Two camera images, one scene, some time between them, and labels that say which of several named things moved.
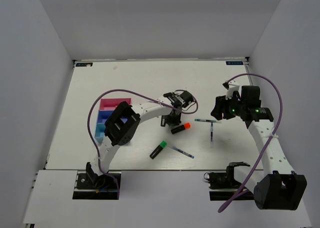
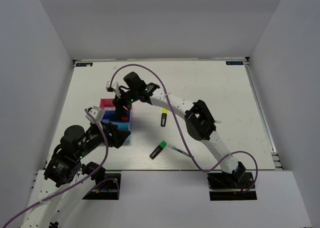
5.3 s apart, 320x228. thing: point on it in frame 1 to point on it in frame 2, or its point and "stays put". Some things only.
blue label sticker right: x=234 y=62 stays put
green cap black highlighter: x=163 y=145 stays put
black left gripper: x=176 y=121 to x=118 y=136
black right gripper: x=221 y=106 to x=119 y=101
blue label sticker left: x=84 y=64 stays put
